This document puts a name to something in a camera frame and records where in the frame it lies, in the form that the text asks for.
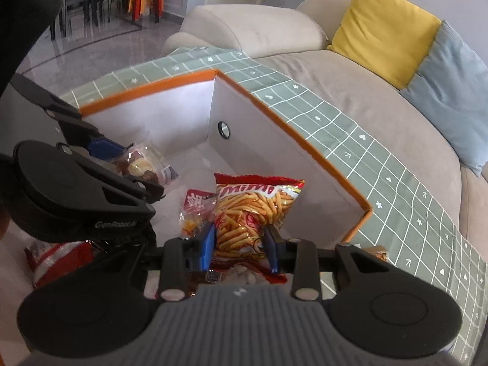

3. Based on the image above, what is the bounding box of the light blue cushion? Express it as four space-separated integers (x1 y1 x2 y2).
400 21 487 176

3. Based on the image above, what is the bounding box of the green grid tablecloth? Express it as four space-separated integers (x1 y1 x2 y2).
63 46 487 365

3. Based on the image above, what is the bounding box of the orange storage box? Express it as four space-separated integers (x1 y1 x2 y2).
80 70 373 249

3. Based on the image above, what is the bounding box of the beige sofa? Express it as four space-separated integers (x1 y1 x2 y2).
162 0 487 257

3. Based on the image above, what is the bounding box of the yellow cushion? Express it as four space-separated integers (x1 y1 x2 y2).
328 0 442 90

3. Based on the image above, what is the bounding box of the red braised meat packet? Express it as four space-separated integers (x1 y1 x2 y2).
179 188 216 239

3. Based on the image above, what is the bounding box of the clear assorted candy bag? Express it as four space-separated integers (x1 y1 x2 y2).
115 143 179 186

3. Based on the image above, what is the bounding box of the red crispy noodle snack bag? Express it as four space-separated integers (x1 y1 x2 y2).
24 240 94 288

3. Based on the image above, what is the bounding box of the Mimi shrimp stick bag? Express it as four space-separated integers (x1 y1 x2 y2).
213 174 305 264

